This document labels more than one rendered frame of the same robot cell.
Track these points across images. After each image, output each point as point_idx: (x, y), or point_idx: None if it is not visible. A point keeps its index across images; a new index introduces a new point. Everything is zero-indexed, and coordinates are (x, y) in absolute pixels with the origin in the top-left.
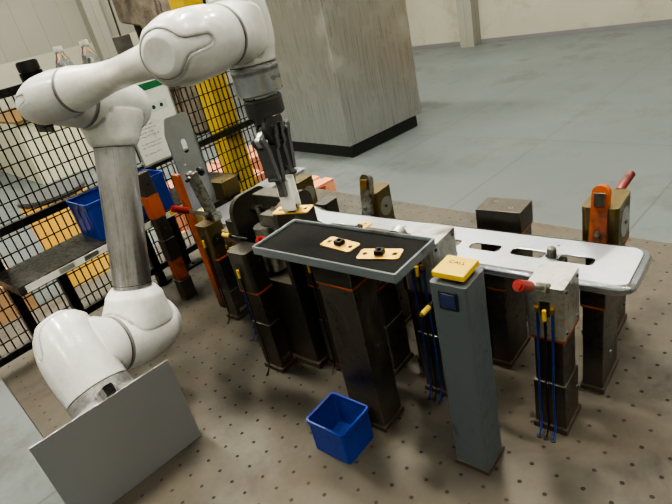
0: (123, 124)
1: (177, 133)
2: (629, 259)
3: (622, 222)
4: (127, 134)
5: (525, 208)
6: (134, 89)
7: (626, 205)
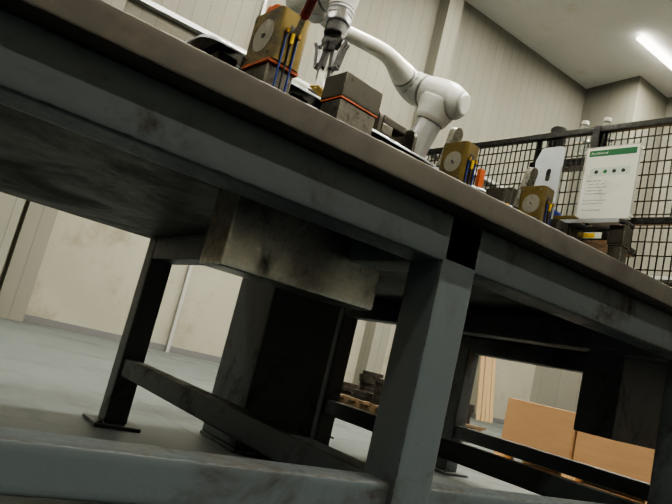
0: (424, 102)
1: (547, 162)
2: (205, 43)
3: (257, 34)
4: (423, 108)
5: (334, 75)
6: (447, 85)
7: (269, 18)
